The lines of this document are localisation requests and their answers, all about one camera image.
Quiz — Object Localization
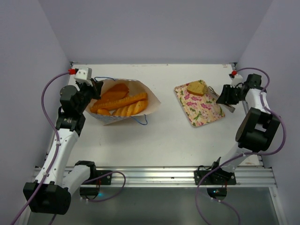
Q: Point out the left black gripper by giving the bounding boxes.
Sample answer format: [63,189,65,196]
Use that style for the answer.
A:
[75,78,103,113]

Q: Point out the metal tongs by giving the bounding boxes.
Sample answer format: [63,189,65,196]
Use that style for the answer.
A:
[207,86,236,113]

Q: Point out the herb bread slice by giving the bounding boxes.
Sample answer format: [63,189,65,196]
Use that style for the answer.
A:
[187,80,207,96]

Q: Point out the long ridged orange bread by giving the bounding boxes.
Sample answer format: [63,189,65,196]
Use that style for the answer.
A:
[90,92,148,113]

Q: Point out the checkered paper bag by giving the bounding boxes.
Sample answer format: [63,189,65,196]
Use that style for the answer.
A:
[85,77,161,125]

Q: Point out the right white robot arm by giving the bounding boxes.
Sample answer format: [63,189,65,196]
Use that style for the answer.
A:
[209,71,280,184]

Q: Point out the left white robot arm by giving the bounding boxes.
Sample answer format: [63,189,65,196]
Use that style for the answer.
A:
[23,79,104,215]

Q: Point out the small orange bread roll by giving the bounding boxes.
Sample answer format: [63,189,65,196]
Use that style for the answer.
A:
[97,109,111,116]

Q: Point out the scored orange bread loaf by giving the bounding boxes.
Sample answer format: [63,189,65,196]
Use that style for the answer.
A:
[112,100,148,117]

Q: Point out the floral tray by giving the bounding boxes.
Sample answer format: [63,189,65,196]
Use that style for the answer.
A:
[174,80,225,128]

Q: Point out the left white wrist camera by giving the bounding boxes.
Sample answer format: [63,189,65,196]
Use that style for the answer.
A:
[74,67,92,82]

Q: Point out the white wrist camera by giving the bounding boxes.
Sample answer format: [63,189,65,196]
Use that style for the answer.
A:
[74,67,92,82]
[229,70,243,87]

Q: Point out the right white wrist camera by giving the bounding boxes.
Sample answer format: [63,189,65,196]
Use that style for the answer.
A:
[229,70,243,87]

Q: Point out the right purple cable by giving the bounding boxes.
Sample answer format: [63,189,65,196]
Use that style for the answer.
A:
[195,67,287,225]

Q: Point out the aluminium rail frame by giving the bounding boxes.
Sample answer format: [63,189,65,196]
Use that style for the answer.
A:
[30,166,275,188]

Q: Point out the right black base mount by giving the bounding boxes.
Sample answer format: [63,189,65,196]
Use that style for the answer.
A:
[194,165,237,200]

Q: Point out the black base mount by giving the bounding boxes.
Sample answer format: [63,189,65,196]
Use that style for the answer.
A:
[194,165,237,200]
[79,175,112,199]

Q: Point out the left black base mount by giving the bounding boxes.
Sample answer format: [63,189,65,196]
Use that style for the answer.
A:
[79,175,112,199]

